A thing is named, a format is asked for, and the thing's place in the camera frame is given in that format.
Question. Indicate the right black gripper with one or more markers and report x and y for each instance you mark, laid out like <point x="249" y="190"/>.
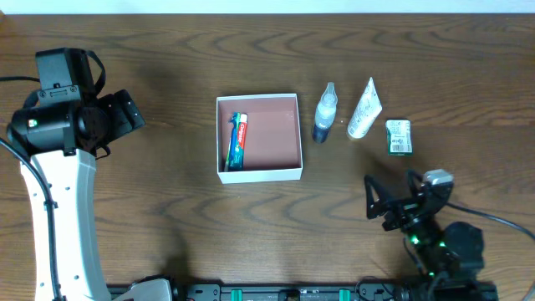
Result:
<point x="399" y="210"/>

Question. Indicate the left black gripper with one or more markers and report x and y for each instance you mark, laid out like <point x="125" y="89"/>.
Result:
<point x="126" y="110"/>

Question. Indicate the green and white small packet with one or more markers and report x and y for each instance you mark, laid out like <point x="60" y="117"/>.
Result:
<point x="399" y="137"/>

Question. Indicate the white cream tube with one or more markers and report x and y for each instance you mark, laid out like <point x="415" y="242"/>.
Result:
<point x="365" y="113"/>

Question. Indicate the white box with pink interior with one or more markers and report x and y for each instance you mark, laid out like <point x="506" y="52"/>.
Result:
<point x="273" y="144"/>

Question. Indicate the blue toothbrush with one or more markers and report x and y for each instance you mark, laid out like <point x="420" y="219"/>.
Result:
<point x="232" y="138"/>

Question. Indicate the red green toothpaste tube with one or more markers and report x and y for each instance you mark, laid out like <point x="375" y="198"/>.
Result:
<point x="239" y="144"/>

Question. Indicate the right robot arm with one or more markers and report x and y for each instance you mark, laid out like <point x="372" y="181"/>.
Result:
<point x="450" y="258"/>

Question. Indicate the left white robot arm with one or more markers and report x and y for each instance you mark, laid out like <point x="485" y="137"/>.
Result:
<point x="57" y="142"/>

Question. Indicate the clear spray bottle dark liquid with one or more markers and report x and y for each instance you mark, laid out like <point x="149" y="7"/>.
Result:
<point x="325" y="114"/>

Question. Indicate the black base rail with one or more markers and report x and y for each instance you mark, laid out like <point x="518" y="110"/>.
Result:
<point x="373" y="290"/>

